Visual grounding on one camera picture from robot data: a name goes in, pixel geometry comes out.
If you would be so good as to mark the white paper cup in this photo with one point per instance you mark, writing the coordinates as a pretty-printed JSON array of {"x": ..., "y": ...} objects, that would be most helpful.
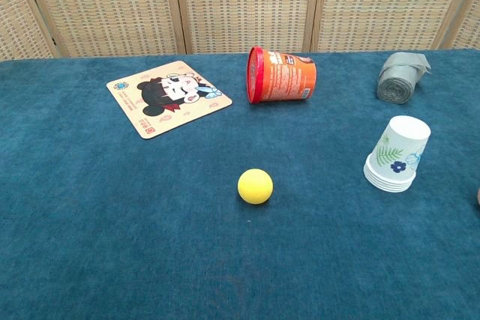
[
  {"x": 390, "y": 183},
  {"x": 390, "y": 186},
  {"x": 390, "y": 180},
  {"x": 390, "y": 190}
]

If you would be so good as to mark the floral print paper cup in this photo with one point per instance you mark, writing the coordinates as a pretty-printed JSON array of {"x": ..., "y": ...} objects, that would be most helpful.
[{"x": 403, "y": 140}]

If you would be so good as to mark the yellow foam ball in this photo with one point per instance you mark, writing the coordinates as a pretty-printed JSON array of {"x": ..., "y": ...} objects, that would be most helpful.
[{"x": 255, "y": 186}]

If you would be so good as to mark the orange instant noodle tub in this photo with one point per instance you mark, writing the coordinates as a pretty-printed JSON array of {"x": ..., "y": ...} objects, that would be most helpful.
[{"x": 285, "y": 76}]

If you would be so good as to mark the cartoon girl mouse pad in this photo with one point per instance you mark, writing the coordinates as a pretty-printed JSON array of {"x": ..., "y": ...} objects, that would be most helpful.
[{"x": 168, "y": 99}]

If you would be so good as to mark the grey garbage bag roll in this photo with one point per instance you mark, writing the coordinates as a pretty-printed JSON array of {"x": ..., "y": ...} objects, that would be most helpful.
[{"x": 397, "y": 80}]

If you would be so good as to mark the small brown round object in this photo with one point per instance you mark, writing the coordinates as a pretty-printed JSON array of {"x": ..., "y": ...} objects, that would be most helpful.
[{"x": 479, "y": 197}]

